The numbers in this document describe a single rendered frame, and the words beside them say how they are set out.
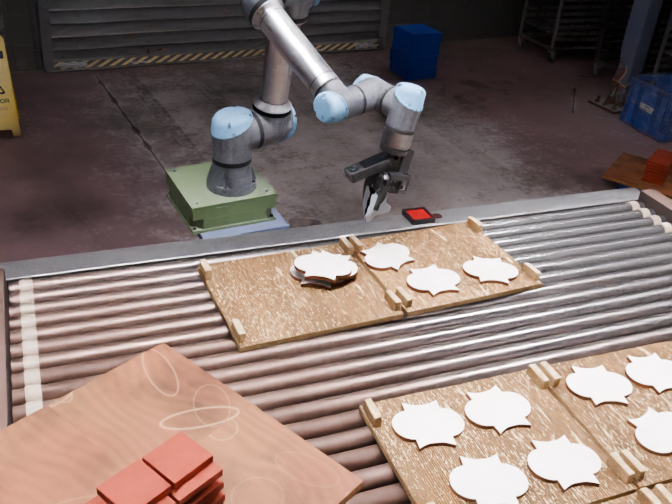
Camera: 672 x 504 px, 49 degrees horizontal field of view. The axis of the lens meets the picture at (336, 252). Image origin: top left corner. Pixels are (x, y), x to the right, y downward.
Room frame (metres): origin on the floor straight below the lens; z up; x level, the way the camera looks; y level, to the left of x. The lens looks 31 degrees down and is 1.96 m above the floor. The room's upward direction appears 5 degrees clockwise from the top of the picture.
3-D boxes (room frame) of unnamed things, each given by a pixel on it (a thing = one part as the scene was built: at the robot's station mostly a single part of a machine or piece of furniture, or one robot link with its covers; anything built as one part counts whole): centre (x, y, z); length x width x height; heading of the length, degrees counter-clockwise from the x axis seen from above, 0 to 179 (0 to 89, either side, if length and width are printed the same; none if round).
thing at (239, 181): (2.01, 0.33, 1.01); 0.15 x 0.15 x 0.10
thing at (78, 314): (1.71, -0.17, 0.90); 1.95 x 0.05 x 0.05; 114
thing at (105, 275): (1.85, -0.11, 0.90); 1.95 x 0.05 x 0.05; 114
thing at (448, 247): (1.71, -0.29, 0.93); 0.41 x 0.35 x 0.02; 117
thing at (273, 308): (1.52, 0.09, 0.93); 0.41 x 0.35 x 0.02; 117
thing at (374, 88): (1.78, -0.05, 1.36); 0.11 x 0.11 x 0.08; 46
